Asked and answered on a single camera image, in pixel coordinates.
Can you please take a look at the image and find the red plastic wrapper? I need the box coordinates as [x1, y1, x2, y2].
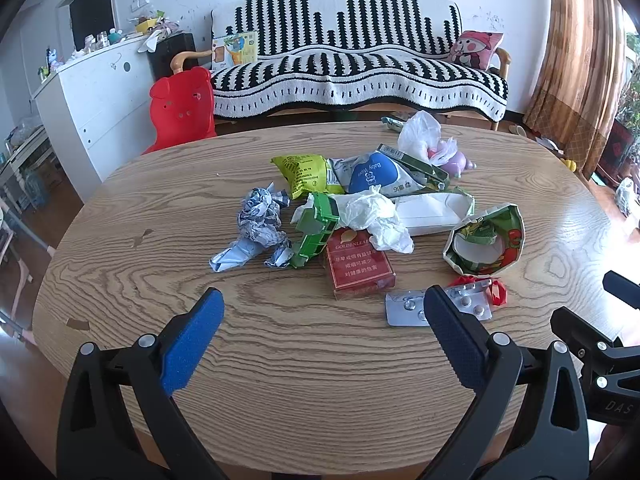
[450, 275, 508, 308]

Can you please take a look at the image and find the silver pill blister pack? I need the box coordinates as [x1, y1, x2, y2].
[384, 290, 428, 327]

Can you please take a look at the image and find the white green torn package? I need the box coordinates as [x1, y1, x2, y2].
[392, 192, 475, 237]

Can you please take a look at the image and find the dark green box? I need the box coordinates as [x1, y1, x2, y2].
[378, 144, 450, 192]

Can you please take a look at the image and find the red cigarette box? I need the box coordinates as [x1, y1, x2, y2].
[324, 229, 396, 299]

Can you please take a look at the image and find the blue white paper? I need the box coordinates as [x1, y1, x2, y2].
[209, 183, 293, 272]

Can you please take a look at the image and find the clear plastic bag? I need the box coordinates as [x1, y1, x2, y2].
[397, 110, 442, 162]

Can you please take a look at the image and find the blue white wipes pack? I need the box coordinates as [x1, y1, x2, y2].
[330, 151, 425, 198]

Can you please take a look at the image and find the white tissue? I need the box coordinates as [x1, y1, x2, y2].
[291, 186, 414, 254]

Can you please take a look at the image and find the green carton box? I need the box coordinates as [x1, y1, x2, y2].
[290, 192, 340, 269]

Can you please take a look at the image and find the yellow-green snack bag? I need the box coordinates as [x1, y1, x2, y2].
[271, 154, 345, 200]

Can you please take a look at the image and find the pink purple toy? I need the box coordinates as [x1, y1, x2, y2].
[427, 138, 477, 179]

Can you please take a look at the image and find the brown curtain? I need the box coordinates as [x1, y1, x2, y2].
[524, 0, 626, 178]

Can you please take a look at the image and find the round wooden table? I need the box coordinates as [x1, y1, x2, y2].
[34, 122, 639, 474]

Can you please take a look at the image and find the small green wrapper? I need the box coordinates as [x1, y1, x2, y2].
[381, 116, 405, 133]

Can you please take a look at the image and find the pink cartoon cushion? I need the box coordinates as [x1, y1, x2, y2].
[447, 30, 503, 70]

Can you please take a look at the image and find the white cabinet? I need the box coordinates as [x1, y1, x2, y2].
[32, 37, 156, 202]

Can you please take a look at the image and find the red plastic child chair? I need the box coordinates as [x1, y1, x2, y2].
[144, 66, 216, 154]

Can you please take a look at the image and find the black white striped sofa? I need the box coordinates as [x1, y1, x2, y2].
[210, 0, 509, 122]

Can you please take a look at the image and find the black speaker box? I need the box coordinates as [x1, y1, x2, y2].
[146, 32, 195, 80]

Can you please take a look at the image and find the children picture book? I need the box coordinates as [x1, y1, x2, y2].
[212, 30, 258, 72]

